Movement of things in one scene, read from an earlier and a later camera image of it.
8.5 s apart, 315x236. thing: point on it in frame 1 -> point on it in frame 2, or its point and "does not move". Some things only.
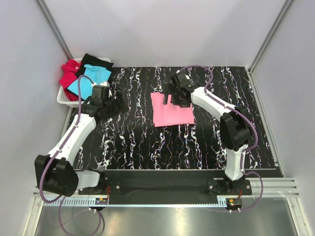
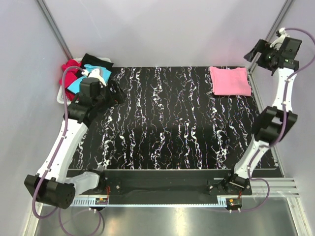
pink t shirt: x=171 y=113 -> x=227 y=81
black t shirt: x=94 y=61 does not move
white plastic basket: x=61 y=99 does not move
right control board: x=234 y=202 does not move
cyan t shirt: x=97 y=74 does not move
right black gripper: x=182 y=104 -> x=260 y=47
